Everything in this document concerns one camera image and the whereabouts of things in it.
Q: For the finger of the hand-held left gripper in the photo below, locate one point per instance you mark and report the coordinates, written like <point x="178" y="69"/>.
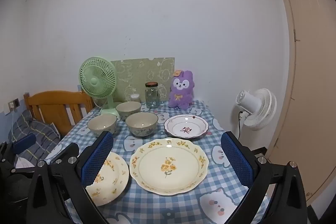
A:
<point x="65" y="151"/>
<point x="25" y="142"/>

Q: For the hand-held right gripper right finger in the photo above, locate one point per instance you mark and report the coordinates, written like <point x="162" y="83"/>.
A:
<point x="236" y="161"/>

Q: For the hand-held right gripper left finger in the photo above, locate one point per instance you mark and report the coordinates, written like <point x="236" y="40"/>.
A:
<point x="97" y="158"/>

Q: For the small yellow floral plate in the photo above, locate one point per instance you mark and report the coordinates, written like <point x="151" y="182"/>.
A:
<point x="113" y="182"/>

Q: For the cream floral ceramic bowl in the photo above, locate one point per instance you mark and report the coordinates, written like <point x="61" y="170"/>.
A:
<point x="101" y="123"/>
<point x="128" y="109"/>
<point x="141" y="128"/>

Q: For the large yellow floral plate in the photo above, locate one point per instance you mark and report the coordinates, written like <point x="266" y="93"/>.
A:
<point x="181" y="169"/>

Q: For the white plate with red pattern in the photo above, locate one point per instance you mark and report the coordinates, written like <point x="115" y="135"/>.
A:
<point x="178" y="125"/>

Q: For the grey plaid pillow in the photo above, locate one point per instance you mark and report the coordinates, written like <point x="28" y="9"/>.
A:
<point x="39" y="134"/>

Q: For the wooden bed headboard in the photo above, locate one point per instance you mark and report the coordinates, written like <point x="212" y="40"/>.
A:
<point x="52" y="106"/>

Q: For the white floor fan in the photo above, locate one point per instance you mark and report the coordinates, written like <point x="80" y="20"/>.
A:
<point x="258" y="108"/>

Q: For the blue checkered tablecloth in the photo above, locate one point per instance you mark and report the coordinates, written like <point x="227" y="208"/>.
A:
<point x="147" y="208"/>

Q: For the cotton swab container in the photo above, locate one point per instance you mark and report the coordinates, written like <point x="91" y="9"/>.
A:
<point x="135" y="98"/>

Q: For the green desk fan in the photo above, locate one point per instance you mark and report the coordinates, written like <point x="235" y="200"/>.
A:
<point x="97" y="81"/>

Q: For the glass jar with dark lid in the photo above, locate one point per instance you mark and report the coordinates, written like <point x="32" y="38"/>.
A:
<point x="152" y="96"/>

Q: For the purple plush toy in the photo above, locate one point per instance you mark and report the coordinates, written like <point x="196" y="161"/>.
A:
<point x="181" y="98"/>

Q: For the green patterned board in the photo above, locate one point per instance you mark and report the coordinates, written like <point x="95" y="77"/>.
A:
<point x="141" y="69"/>

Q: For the beige door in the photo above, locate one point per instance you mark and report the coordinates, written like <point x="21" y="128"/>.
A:
<point x="309" y="82"/>

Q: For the wall socket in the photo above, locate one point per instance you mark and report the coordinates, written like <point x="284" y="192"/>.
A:
<point x="14" y="104"/>

